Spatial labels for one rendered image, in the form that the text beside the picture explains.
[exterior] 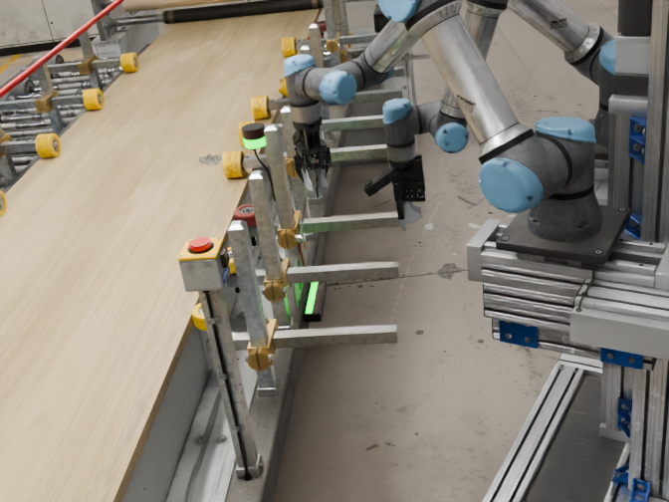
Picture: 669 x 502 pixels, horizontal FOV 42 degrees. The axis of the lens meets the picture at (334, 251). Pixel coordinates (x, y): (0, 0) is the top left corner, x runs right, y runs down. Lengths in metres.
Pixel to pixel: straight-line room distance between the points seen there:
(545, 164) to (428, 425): 1.47
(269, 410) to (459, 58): 0.87
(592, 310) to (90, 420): 0.99
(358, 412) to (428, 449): 0.31
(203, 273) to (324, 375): 1.75
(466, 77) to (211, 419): 1.00
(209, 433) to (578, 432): 1.08
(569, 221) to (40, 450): 1.11
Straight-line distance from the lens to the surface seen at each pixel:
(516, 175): 1.64
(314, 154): 2.12
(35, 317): 2.16
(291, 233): 2.34
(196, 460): 2.03
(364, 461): 2.87
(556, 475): 2.49
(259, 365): 1.95
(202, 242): 1.55
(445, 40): 1.70
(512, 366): 3.22
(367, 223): 2.37
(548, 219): 1.82
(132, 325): 2.01
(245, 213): 2.40
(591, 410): 2.70
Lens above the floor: 1.92
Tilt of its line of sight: 28 degrees down
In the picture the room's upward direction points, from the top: 8 degrees counter-clockwise
